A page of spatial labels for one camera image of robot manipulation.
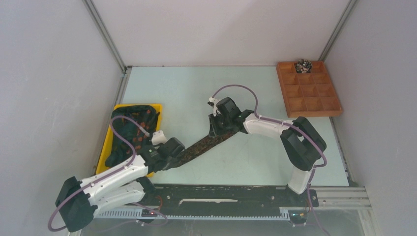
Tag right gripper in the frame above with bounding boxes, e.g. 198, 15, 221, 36
208, 112, 232, 137

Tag dark key-patterned tie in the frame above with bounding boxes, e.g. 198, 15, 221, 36
175, 131, 236, 167

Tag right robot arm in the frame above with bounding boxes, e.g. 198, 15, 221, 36
208, 97, 327, 206

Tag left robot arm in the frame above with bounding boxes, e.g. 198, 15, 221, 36
55, 138, 185, 232

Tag wooden compartment tray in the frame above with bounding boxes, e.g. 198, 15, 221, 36
276, 61, 343, 118

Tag rolled patterned tie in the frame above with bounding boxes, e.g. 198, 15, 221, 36
295, 59, 312, 73

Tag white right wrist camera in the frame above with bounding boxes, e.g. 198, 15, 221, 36
208, 97, 220, 117

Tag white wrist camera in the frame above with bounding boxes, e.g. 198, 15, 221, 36
208, 97, 220, 117
151, 130, 168, 146

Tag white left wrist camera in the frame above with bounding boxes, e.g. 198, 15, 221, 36
151, 130, 168, 146

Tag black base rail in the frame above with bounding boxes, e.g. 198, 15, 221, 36
139, 184, 319, 219

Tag aluminium frame rail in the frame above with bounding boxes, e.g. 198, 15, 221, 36
75, 185, 372, 222

